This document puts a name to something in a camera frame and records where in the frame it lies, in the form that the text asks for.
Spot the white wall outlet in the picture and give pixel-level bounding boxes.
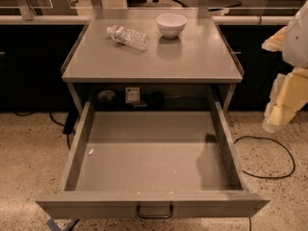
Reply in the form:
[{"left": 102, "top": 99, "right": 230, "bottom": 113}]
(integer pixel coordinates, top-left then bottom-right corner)
[{"left": 125, "top": 88, "right": 140, "bottom": 103}]

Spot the grey metal cabinet table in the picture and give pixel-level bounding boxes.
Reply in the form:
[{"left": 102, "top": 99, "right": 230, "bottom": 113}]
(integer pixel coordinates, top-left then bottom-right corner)
[{"left": 61, "top": 7, "right": 246, "bottom": 116}]

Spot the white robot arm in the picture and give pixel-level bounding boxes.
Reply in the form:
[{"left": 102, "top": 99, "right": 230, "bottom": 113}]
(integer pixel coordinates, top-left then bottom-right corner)
[{"left": 262, "top": 2, "right": 308, "bottom": 133}]

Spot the white ceramic bowl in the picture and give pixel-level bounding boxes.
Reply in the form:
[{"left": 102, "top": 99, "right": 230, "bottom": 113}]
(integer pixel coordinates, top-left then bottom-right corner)
[{"left": 156, "top": 13, "right": 187, "bottom": 39}]

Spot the black floor cable right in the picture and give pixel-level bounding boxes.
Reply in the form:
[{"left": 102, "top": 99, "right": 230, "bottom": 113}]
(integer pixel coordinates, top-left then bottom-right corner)
[{"left": 233, "top": 135, "right": 296, "bottom": 180}]

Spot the black floor cable left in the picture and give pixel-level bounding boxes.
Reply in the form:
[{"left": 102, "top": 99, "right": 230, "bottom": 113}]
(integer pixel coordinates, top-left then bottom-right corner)
[{"left": 13, "top": 111, "right": 77, "bottom": 150}]

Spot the black drawer handle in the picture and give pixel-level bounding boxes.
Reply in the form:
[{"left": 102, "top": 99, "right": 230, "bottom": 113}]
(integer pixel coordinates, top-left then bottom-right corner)
[{"left": 136, "top": 205, "right": 174, "bottom": 219}]

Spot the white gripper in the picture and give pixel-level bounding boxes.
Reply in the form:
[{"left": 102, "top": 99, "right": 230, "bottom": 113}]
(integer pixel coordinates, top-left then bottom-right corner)
[{"left": 262, "top": 27, "right": 308, "bottom": 133}]

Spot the round grey wall socket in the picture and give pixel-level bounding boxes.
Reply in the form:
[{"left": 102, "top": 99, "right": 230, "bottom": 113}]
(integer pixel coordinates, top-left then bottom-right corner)
[{"left": 97, "top": 90, "right": 116, "bottom": 102}]

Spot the clear plastic water bottle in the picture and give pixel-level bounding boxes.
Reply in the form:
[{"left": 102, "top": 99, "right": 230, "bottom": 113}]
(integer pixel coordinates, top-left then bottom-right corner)
[{"left": 106, "top": 25, "right": 150, "bottom": 51}]

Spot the black floor cable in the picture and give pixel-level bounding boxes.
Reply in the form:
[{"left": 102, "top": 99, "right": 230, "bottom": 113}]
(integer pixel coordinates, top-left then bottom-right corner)
[
  {"left": 233, "top": 135, "right": 296, "bottom": 180},
  {"left": 13, "top": 111, "right": 77, "bottom": 150}
]

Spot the open grey top drawer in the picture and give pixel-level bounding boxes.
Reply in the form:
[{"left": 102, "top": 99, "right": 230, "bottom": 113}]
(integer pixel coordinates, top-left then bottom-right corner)
[{"left": 36, "top": 103, "right": 270, "bottom": 219}]

